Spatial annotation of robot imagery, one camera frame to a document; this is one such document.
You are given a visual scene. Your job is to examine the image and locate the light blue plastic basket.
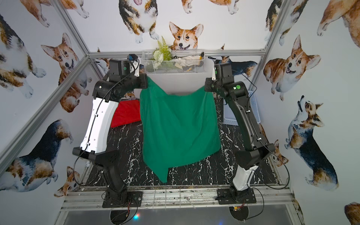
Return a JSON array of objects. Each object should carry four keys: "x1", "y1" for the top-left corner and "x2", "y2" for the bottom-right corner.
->
[{"x1": 223, "y1": 91, "x2": 261, "y2": 126}]

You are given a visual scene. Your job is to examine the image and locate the green t-shirt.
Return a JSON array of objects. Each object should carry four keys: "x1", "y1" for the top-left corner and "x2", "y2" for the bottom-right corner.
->
[{"x1": 140, "y1": 79, "x2": 221, "y2": 183}]

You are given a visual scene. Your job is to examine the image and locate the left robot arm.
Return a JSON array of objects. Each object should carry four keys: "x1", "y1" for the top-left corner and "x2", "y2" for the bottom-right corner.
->
[{"x1": 73, "y1": 54, "x2": 148, "y2": 208}]

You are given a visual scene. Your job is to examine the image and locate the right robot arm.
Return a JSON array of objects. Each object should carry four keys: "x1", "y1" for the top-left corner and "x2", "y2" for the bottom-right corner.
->
[{"x1": 205, "y1": 63, "x2": 275, "y2": 201}]

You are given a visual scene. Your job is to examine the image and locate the folded red t-shirt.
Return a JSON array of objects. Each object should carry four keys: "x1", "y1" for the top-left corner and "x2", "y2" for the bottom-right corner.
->
[{"x1": 110, "y1": 100, "x2": 141, "y2": 128}]

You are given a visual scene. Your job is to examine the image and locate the green fern plant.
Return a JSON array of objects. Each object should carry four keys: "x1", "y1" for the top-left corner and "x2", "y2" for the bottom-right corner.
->
[{"x1": 152, "y1": 37, "x2": 173, "y2": 69}]

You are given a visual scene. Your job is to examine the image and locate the cream cloth items in basket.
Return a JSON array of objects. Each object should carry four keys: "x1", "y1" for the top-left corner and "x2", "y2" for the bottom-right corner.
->
[{"x1": 171, "y1": 52, "x2": 205, "y2": 71}]

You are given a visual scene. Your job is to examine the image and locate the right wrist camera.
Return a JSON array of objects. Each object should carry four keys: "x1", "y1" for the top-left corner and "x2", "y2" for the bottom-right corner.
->
[{"x1": 211, "y1": 67, "x2": 217, "y2": 81}]

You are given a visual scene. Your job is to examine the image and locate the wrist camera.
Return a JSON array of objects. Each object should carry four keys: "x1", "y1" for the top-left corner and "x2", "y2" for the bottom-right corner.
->
[
  {"x1": 128, "y1": 54, "x2": 140, "y2": 77},
  {"x1": 211, "y1": 67, "x2": 217, "y2": 81}
]

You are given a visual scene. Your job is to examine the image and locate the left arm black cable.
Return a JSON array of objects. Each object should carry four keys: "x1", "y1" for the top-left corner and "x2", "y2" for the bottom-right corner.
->
[{"x1": 72, "y1": 60, "x2": 140, "y2": 225}]

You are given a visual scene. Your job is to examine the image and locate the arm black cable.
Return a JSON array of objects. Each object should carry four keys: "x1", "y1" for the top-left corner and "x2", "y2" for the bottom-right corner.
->
[
  {"x1": 241, "y1": 73, "x2": 291, "y2": 220},
  {"x1": 72, "y1": 60, "x2": 140, "y2": 225}
]

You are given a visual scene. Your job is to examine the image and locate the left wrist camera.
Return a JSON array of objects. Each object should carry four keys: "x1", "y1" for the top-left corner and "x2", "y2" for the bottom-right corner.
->
[{"x1": 128, "y1": 54, "x2": 140, "y2": 77}]

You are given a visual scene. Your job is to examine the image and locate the white wire wall basket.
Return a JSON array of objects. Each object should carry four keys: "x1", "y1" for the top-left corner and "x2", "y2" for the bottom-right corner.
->
[{"x1": 141, "y1": 50, "x2": 205, "y2": 74}]

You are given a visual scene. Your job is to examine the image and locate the aluminium frame back bar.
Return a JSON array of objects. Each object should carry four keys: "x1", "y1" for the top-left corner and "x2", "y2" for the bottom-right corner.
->
[{"x1": 88, "y1": 49, "x2": 266, "y2": 59}]

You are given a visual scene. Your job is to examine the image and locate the aluminium frame bar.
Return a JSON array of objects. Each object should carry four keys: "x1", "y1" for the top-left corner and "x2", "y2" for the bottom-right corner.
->
[
  {"x1": 1, "y1": 56, "x2": 90, "y2": 174},
  {"x1": 88, "y1": 49, "x2": 266, "y2": 59}
]

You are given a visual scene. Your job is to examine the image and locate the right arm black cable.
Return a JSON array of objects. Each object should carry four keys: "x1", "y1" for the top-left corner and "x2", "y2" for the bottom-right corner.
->
[{"x1": 241, "y1": 73, "x2": 291, "y2": 220}]

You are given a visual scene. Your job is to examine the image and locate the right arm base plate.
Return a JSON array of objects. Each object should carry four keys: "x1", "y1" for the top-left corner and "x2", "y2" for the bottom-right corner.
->
[{"x1": 215, "y1": 187, "x2": 257, "y2": 205}]

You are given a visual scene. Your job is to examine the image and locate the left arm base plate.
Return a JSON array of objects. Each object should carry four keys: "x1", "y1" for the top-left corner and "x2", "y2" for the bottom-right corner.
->
[{"x1": 102, "y1": 191, "x2": 143, "y2": 208}]

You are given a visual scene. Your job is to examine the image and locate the aluminium front rail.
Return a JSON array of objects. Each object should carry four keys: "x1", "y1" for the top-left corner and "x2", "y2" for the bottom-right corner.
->
[{"x1": 61, "y1": 186, "x2": 294, "y2": 212}]

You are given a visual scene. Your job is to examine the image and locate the aluminium frame left bar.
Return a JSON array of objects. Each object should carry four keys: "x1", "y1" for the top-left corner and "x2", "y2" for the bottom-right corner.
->
[{"x1": 1, "y1": 56, "x2": 90, "y2": 174}]

